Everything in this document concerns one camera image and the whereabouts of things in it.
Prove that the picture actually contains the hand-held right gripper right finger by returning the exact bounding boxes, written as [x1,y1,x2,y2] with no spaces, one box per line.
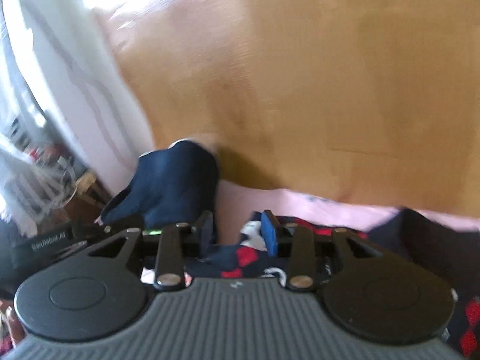
[262,212,383,291]

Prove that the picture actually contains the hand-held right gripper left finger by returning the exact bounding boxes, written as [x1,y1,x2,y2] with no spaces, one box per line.
[88,212,214,290]

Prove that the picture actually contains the navy red patterned garment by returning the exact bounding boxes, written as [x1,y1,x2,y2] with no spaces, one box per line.
[184,208,480,359]

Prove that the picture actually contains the person's left hand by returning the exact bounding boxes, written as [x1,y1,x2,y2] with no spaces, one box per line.
[100,139,220,230]

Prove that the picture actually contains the white curtain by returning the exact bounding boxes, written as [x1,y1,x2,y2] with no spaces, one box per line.
[0,0,158,233]

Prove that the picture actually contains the light wooden frame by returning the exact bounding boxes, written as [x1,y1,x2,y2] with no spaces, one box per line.
[71,170,113,211]

